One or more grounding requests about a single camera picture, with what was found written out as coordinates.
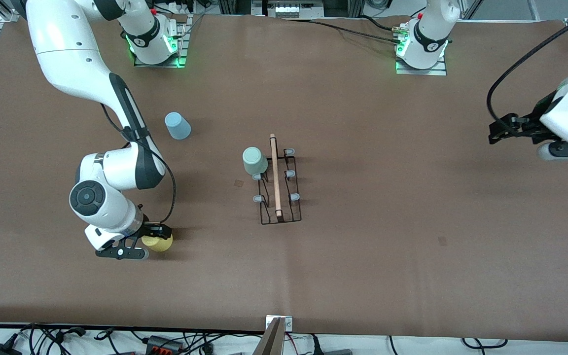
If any white power strip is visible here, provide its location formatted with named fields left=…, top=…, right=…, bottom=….
left=266, top=0, right=325, bottom=18

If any light blue plastic cup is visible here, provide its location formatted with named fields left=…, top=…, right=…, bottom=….
left=165, top=112, right=191, bottom=140

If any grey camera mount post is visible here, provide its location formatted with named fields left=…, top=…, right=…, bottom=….
left=253, top=317, right=285, bottom=355

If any yellow plastic cup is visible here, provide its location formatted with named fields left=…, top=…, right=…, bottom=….
left=141, top=234, right=173, bottom=253

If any black cable loop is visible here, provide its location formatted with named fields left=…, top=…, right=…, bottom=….
left=461, top=338, right=509, bottom=350

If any brown table mat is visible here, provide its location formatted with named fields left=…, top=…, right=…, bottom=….
left=0, top=10, right=568, bottom=344

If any black wire cup holder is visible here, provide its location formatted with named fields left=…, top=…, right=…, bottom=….
left=252, top=133, right=303, bottom=225

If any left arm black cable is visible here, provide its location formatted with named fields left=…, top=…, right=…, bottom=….
left=486, top=5, right=568, bottom=125

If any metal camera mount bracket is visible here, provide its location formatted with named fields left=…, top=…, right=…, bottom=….
left=266, top=316, right=293, bottom=331

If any black base power cable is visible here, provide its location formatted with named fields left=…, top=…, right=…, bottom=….
left=309, top=17, right=407, bottom=46

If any black orange connector box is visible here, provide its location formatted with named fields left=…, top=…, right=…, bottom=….
left=146, top=335, right=184, bottom=354

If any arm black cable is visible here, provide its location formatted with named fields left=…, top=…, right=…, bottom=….
left=101, top=103, right=178, bottom=225
left=486, top=5, right=568, bottom=125

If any pale green plastic cup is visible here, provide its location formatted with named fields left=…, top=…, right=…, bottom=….
left=243, top=147, right=269, bottom=176

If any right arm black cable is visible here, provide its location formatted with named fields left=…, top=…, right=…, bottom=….
left=101, top=103, right=178, bottom=225

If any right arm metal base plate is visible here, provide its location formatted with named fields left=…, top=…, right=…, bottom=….
left=134, top=15, right=194, bottom=69

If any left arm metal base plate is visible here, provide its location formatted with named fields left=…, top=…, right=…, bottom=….
left=395, top=22, right=448, bottom=76

